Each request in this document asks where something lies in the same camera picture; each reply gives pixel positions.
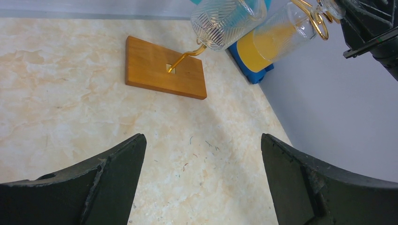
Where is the clear ribbed wine glass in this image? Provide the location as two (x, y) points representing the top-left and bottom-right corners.
(253, 0), (345, 63)

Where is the blue cloth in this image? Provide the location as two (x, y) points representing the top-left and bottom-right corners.
(227, 42), (275, 85)

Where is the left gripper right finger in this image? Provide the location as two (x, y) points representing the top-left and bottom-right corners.
(261, 134), (398, 225)

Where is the blue plastic wine glass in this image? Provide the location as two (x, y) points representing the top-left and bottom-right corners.
(190, 0), (272, 10)

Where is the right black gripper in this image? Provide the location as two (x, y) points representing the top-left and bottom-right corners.
(337, 0), (398, 80)

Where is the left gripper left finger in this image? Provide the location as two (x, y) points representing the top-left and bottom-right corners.
(0, 134), (147, 225)

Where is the gold wire glass rack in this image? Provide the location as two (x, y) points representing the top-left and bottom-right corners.
(125, 0), (341, 101)

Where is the yellow plastic wine glass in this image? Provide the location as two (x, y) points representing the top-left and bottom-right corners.
(237, 23), (296, 72)

